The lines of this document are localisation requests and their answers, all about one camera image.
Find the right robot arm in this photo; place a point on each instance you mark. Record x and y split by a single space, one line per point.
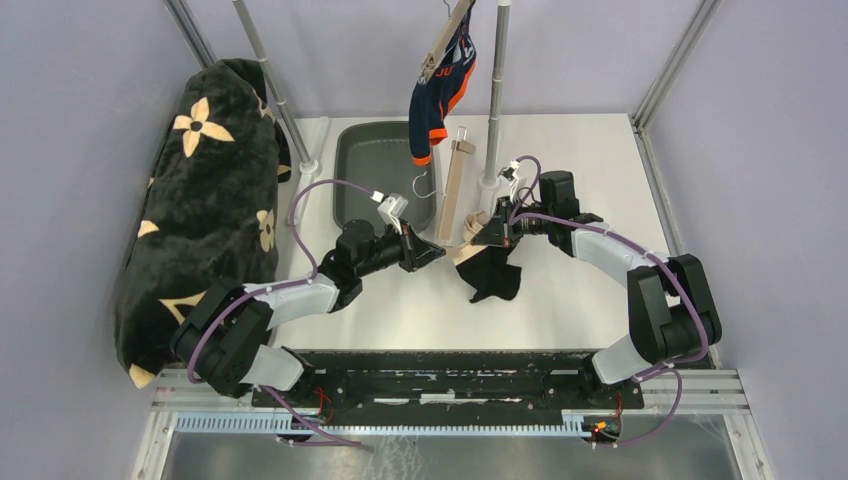
672 317

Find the grey plastic basin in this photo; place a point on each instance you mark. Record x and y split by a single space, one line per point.
376 155

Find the black underwear white waistband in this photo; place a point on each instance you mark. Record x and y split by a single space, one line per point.
485 268

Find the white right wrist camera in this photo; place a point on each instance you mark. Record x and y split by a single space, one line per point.
515 180

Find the aluminium frame rail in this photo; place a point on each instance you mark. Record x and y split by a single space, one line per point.
673 66

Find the navy orange underwear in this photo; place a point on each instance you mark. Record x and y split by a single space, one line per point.
432 102

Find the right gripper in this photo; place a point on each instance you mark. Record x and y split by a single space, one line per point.
500 231

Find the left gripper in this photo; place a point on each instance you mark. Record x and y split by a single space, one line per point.
415 251

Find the white right pole base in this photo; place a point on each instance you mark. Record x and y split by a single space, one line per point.
487 195

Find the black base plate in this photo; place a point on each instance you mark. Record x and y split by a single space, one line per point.
454 388

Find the right metal rack pole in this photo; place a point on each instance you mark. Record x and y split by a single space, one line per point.
496 92

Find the left metal rack pole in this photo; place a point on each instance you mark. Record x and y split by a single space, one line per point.
253 36

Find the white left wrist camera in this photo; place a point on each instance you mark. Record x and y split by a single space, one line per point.
390 208

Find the metal rack pole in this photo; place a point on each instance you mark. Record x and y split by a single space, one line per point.
253 36
496 92

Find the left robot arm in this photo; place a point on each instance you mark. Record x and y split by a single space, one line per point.
224 340

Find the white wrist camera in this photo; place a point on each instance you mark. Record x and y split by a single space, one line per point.
515 180
390 208

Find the grey cable duct strip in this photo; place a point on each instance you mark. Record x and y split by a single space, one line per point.
281 423

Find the black floral plush blanket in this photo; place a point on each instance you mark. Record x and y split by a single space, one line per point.
210 211

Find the wooden clip hanger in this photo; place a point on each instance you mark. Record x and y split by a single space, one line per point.
461 151
437 52

